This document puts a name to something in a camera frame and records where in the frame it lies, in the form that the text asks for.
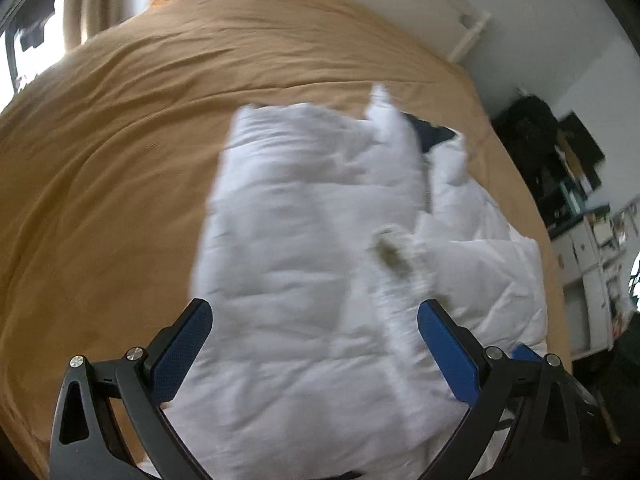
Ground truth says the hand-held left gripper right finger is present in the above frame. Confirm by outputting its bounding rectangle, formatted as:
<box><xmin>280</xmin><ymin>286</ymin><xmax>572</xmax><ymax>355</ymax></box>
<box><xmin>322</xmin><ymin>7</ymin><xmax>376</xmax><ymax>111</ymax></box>
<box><xmin>416</xmin><ymin>299</ymin><xmax>586</xmax><ymax>480</ymax></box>

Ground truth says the dark shelf unit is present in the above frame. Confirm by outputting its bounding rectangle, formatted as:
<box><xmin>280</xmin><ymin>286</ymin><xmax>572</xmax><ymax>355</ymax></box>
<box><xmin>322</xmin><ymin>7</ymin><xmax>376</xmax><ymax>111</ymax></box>
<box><xmin>537</xmin><ymin>160</ymin><xmax>608</xmax><ymax>231</ymax></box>

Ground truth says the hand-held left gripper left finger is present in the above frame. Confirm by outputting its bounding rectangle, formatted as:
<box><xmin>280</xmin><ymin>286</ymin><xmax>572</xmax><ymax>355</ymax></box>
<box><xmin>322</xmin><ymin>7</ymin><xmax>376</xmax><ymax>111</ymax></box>
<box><xmin>49</xmin><ymin>298</ymin><xmax>213</xmax><ymax>480</ymax></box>

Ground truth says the bed with tan sheet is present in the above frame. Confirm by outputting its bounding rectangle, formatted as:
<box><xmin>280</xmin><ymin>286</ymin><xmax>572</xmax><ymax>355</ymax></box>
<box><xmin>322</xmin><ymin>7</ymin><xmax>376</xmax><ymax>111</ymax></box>
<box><xmin>0</xmin><ymin>0</ymin><xmax>576</xmax><ymax>480</ymax></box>

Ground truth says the white drawer cabinet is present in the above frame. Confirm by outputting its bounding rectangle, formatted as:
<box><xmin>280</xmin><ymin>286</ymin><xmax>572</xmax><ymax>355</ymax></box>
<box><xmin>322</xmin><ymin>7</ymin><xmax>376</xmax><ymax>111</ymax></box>
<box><xmin>547</xmin><ymin>200</ymin><xmax>640</xmax><ymax>361</ymax></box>

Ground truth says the dark picture frame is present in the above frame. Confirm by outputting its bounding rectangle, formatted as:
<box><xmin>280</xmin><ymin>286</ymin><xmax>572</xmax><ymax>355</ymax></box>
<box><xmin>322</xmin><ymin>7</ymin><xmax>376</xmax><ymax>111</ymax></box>
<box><xmin>555</xmin><ymin>110</ymin><xmax>606</xmax><ymax>196</ymax></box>

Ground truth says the white puffy jacket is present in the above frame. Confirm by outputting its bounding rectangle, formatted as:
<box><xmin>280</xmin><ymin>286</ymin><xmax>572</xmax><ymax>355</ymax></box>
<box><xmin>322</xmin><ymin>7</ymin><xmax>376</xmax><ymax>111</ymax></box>
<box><xmin>192</xmin><ymin>82</ymin><xmax>548</xmax><ymax>480</ymax></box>

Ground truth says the beige curtain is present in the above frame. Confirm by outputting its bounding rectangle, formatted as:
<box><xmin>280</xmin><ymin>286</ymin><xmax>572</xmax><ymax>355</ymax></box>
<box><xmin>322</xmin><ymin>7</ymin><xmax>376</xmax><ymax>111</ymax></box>
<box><xmin>62</xmin><ymin>0</ymin><xmax>181</xmax><ymax>51</ymax></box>

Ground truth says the black backpack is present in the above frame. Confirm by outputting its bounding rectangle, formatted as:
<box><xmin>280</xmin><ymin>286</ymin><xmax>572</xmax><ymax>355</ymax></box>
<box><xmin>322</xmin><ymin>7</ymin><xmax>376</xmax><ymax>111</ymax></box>
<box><xmin>492</xmin><ymin>95</ymin><xmax>566</xmax><ymax>226</ymax></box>

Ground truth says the white wall pipe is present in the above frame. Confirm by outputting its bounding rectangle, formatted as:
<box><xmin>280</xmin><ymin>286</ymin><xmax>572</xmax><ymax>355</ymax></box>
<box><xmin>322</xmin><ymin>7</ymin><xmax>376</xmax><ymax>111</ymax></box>
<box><xmin>447</xmin><ymin>10</ymin><xmax>493</xmax><ymax>63</ymax></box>

